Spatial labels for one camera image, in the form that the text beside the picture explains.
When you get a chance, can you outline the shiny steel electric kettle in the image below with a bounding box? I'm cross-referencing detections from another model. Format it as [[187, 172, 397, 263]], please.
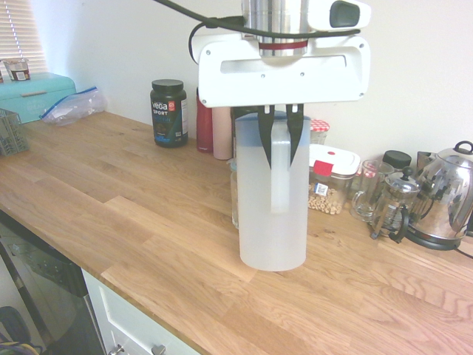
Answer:
[[404, 140, 473, 251]]

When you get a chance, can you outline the glass French press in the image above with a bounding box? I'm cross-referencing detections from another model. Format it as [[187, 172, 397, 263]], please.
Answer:
[[370, 166, 423, 244]]

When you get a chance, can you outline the white cabinet drawer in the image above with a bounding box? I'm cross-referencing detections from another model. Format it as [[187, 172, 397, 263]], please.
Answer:
[[81, 268, 203, 355]]

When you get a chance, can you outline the dark red bottle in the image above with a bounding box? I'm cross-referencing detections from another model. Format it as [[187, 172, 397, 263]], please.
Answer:
[[195, 87, 215, 154]]

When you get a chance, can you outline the small yogurt cup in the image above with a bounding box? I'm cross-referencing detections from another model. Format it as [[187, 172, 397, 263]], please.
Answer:
[[2, 58, 30, 83]]

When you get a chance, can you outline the black dishwasher front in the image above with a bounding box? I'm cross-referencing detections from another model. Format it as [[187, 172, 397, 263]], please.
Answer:
[[0, 209, 107, 355]]

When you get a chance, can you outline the clear glass mug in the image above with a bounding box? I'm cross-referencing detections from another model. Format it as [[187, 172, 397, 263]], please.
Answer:
[[350, 159, 387, 223]]

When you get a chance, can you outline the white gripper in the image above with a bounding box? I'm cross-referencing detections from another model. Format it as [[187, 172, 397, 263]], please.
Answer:
[[190, 34, 372, 172]]

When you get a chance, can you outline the black Vega protein tub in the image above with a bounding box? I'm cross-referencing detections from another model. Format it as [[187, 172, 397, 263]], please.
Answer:
[[149, 78, 189, 149]]

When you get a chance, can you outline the clear drinking glass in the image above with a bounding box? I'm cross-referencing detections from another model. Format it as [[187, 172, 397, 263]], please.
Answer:
[[229, 160, 241, 231]]

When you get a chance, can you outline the clear zip bag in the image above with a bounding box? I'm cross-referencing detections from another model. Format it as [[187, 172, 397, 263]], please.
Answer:
[[38, 86, 109, 127]]

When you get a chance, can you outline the glass jar with black lid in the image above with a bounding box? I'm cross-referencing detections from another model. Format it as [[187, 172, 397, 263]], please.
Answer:
[[381, 149, 412, 173]]

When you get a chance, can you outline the teal bread box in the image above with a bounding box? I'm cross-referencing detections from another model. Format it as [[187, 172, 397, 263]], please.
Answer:
[[0, 72, 78, 125]]

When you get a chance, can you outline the white window blind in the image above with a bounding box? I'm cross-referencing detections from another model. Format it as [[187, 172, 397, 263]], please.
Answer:
[[0, 0, 48, 74]]

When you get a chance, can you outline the black cable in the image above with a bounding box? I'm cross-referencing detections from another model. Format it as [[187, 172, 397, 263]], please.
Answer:
[[152, 0, 362, 60]]

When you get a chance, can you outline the grey plastic basket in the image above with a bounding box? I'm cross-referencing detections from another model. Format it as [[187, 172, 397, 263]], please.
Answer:
[[0, 107, 31, 157]]

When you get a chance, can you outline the translucent pitcher with blue lid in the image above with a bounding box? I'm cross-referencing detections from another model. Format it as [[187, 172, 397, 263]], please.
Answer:
[[231, 113, 312, 273]]

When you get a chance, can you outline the clear cereal container white lid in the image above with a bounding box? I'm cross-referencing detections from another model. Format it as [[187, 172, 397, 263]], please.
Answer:
[[307, 143, 361, 216]]

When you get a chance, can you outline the dark colourful bag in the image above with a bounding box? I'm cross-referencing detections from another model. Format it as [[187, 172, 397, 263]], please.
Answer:
[[0, 305, 46, 355]]

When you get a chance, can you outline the pale pink bottle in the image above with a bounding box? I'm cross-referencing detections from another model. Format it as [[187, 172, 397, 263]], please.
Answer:
[[211, 106, 234, 161]]

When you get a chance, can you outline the jar with red gingham lid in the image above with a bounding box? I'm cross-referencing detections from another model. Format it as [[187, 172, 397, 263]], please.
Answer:
[[309, 118, 330, 146]]

